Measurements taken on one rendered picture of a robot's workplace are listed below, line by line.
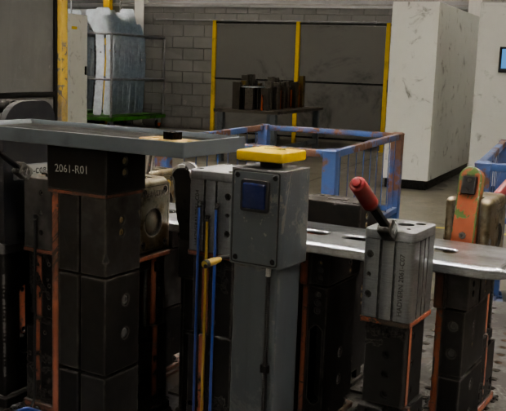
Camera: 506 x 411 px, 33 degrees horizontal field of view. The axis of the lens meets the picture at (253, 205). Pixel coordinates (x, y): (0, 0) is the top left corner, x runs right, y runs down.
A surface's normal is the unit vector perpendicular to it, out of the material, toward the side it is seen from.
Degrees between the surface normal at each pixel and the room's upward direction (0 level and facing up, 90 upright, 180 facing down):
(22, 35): 91
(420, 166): 90
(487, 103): 90
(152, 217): 90
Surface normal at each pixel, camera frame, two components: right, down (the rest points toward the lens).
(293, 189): 0.86, 0.11
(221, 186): -0.51, 0.12
